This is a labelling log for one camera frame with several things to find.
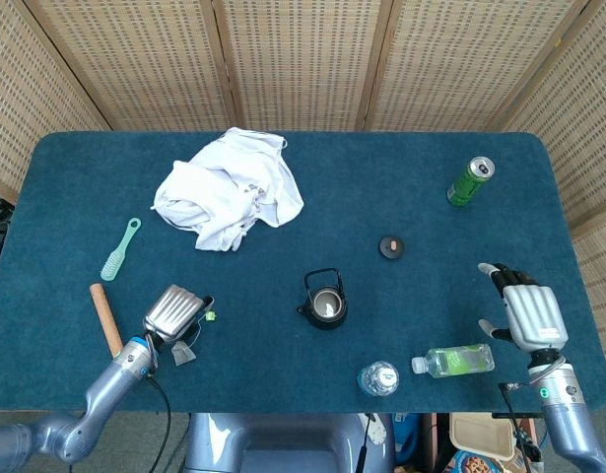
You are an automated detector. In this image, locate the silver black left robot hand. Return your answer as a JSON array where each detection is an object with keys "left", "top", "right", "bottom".
[{"left": 142, "top": 284, "right": 216, "bottom": 346}]

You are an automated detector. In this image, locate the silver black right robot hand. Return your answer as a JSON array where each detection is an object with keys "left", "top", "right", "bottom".
[{"left": 477, "top": 262, "right": 570, "bottom": 354}]

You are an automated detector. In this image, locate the tea bag with green tag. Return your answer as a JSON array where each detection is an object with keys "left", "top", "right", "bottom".
[{"left": 170, "top": 308, "right": 219, "bottom": 367}]

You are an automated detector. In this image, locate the black cast iron teapot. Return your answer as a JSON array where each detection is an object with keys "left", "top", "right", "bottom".
[{"left": 296, "top": 267, "right": 349, "bottom": 331}]

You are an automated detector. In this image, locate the black teapot lid orange knob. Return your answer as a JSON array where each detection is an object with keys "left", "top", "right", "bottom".
[{"left": 378, "top": 235, "right": 408, "bottom": 259}]

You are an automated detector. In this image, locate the blue plastic package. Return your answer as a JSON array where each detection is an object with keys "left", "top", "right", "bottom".
[{"left": 393, "top": 412, "right": 422, "bottom": 464}]

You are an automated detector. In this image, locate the wooden rolling pin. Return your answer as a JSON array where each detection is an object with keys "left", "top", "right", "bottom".
[{"left": 89, "top": 282, "right": 125, "bottom": 359}]

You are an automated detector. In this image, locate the mint green hairbrush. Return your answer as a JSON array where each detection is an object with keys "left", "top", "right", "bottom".
[{"left": 100, "top": 217, "right": 143, "bottom": 283}]

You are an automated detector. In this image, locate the clear bottle green label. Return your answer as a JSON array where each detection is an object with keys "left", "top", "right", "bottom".
[{"left": 411, "top": 343, "right": 496, "bottom": 379}]

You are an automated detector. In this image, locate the blue felt table mat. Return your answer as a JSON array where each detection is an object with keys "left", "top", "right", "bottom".
[{"left": 0, "top": 130, "right": 606, "bottom": 414}]

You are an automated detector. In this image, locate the crumpled white cloth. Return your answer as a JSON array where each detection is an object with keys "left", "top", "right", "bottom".
[{"left": 151, "top": 126, "right": 305, "bottom": 253}]

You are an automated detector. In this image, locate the beige takeout box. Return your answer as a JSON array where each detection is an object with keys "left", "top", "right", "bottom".
[{"left": 448, "top": 412, "right": 516, "bottom": 462}]

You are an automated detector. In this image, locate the green energy drink can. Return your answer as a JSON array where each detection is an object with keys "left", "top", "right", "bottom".
[{"left": 446, "top": 156, "right": 497, "bottom": 208}]

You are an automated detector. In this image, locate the cookie box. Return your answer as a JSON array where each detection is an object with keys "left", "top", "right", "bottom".
[{"left": 442, "top": 448, "right": 533, "bottom": 473}]

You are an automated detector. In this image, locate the clear water bottle white cap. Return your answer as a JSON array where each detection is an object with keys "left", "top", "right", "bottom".
[{"left": 357, "top": 360, "right": 400, "bottom": 398}]

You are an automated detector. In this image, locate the blue-grey robot torso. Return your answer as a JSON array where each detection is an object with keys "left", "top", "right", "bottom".
[{"left": 183, "top": 412, "right": 397, "bottom": 473}]

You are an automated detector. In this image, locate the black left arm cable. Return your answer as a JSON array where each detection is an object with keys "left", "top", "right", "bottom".
[{"left": 143, "top": 373, "right": 173, "bottom": 473}]

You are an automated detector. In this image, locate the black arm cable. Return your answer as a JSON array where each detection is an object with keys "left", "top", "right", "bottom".
[
  {"left": 498, "top": 381, "right": 535, "bottom": 473},
  {"left": 143, "top": 373, "right": 173, "bottom": 473}
]

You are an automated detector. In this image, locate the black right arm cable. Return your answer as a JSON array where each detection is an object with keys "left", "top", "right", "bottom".
[{"left": 498, "top": 381, "right": 535, "bottom": 473}]

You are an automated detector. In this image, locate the woven folding screen wooden frame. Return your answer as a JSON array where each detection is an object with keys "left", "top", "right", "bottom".
[{"left": 0, "top": 0, "right": 606, "bottom": 341}]

